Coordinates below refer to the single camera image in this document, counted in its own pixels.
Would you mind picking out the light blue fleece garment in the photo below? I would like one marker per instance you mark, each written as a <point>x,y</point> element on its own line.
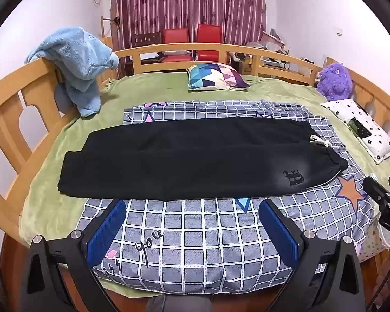
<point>81,61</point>

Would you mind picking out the dark wooden chair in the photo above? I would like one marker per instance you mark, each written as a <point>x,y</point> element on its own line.
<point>146,39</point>

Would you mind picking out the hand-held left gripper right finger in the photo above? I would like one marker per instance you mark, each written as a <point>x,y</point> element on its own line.
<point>277,231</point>

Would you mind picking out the black pants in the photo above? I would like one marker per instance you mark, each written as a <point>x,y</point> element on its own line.
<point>182,159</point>

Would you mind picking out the white flower print pillow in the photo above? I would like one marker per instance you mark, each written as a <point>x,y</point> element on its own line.
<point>341,109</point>

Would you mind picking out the colourful triangle pattern pillow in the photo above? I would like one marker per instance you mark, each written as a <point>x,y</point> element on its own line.
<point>214,76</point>

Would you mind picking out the wooden coat rack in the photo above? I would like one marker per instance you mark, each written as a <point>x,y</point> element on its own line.
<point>112,27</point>

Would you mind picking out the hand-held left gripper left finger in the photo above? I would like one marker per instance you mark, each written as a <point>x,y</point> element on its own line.
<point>105,230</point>

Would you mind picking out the star print white sheet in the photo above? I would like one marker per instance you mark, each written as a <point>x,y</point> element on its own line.
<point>377,237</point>

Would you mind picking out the grey grid star quilt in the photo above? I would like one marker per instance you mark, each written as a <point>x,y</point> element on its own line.
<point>198,237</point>

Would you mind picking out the wooden bed frame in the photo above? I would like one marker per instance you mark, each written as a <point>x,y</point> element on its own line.
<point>6,104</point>

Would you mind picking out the pile of boxes and papers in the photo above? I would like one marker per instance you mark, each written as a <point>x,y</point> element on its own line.
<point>273,44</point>

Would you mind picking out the white wall switch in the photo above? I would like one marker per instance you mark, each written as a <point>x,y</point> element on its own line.
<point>340,32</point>

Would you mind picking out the maroon striped curtain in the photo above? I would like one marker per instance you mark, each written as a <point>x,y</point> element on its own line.
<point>182,0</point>

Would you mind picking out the green blanket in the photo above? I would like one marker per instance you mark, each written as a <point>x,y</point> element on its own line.
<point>143,87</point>

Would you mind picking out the purple plush toy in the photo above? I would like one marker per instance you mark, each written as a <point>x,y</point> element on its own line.
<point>334,81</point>

